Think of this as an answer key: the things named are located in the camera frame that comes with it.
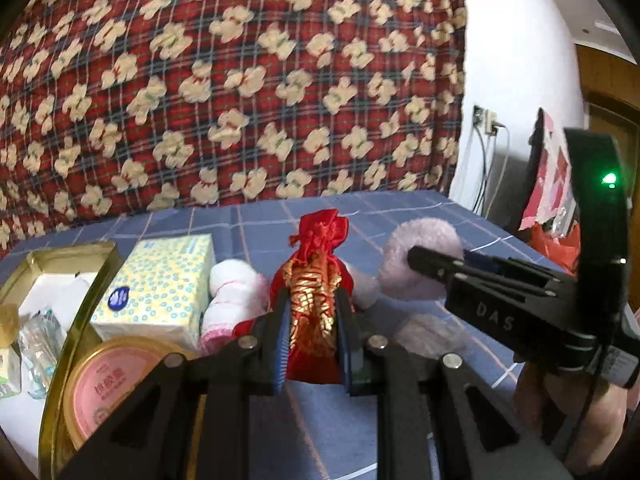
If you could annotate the red embroidered pouch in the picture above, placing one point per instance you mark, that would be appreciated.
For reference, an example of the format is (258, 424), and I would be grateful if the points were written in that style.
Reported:
(312, 280)

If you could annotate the cotton swab packet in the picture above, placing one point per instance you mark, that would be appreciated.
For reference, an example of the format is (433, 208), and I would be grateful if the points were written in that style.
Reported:
(40, 350)

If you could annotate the pink fluffy puff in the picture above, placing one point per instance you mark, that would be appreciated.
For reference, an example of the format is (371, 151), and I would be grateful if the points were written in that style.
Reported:
(425, 235)

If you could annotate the red plaid teddy-bear blanket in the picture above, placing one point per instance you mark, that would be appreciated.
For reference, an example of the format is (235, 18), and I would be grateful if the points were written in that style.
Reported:
(225, 85)

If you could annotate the green tissue packet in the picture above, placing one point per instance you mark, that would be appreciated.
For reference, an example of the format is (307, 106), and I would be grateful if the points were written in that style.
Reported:
(9, 372)

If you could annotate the khaki cloth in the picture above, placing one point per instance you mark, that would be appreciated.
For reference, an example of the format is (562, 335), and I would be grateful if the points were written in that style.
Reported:
(7, 325)

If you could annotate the yellow dotted tissue box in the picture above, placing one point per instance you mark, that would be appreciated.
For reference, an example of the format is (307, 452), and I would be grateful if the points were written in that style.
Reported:
(155, 280)

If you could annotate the blue plaid tablecloth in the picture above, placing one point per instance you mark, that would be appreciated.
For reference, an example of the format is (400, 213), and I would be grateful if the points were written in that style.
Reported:
(250, 230)

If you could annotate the black chair back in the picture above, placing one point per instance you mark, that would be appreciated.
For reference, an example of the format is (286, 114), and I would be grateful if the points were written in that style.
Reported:
(525, 180)

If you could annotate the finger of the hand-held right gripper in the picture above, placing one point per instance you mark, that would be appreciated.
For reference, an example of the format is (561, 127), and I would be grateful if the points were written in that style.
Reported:
(435, 262)
(482, 262)

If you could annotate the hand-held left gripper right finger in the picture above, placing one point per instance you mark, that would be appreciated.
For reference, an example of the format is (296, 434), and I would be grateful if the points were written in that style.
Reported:
(347, 350)

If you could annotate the white towel with pink trim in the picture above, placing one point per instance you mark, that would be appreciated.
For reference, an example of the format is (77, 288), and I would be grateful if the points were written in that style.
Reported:
(235, 285)

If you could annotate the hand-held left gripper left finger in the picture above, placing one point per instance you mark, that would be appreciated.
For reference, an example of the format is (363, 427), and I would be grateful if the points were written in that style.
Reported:
(281, 350)

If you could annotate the white paper sheet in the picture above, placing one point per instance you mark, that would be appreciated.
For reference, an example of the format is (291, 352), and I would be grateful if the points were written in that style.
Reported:
(55, 295)

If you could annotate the orange plastic bag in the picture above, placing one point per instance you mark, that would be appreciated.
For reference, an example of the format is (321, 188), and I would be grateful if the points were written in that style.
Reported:
(555, 247)

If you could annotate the round gold tin pink label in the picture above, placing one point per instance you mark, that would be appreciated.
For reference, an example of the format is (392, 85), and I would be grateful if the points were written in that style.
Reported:
(110, 390)

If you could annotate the pink printed bag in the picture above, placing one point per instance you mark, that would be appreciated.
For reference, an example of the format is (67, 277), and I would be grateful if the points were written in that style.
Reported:
(555, 180)

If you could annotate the person's right hand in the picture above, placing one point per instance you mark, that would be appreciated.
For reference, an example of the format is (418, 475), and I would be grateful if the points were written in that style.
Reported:
(540, 400)

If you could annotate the clear plastic bag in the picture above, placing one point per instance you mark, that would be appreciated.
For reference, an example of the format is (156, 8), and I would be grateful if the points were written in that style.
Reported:
(430, 335)

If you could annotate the wooden door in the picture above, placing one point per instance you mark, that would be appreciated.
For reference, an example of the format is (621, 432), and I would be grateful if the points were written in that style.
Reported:
(610, 105)

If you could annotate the gold rectangular tin box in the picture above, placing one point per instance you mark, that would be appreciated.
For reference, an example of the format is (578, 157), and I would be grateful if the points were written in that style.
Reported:
(65, 259)

